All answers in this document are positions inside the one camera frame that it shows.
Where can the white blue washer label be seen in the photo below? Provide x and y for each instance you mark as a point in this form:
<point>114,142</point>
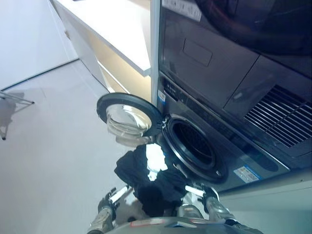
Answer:
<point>246,173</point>

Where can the grey robot torso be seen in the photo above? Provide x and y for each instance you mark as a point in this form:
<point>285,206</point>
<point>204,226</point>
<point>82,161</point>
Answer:
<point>168,225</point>

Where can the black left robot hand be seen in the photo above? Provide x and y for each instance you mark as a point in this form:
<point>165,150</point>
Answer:
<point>110,203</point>

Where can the small blue energy sticker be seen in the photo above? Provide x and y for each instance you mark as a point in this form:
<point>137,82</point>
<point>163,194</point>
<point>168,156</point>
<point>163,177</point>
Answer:
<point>161,95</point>

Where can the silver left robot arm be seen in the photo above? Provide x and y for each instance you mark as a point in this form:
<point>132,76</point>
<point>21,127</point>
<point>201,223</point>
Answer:
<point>102,219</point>

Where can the white dryer label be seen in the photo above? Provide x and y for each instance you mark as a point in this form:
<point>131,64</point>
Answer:
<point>182,8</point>

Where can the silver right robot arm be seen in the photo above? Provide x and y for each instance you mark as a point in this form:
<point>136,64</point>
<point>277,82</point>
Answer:
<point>220,210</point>

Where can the white cabinet counter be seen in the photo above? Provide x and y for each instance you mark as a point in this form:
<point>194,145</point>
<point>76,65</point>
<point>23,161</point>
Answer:
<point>102,29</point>

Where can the round glass washer door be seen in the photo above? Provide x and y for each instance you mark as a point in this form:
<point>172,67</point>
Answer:
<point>126,114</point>

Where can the silver robot leg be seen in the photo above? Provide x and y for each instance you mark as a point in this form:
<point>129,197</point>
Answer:
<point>191,207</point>

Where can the white garment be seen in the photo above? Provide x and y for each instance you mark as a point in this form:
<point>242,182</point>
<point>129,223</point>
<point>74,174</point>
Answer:
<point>154,158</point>

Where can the black garment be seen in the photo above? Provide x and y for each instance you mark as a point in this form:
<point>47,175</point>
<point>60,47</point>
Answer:
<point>156,190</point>

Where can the dark grey washing machine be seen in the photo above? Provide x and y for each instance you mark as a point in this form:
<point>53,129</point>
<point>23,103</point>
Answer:
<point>219,61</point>

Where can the grey front-load washing machine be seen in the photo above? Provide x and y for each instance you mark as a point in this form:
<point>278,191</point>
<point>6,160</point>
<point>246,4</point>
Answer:
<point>243,158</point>

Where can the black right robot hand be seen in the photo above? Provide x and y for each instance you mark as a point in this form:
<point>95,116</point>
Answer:
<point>207,192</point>

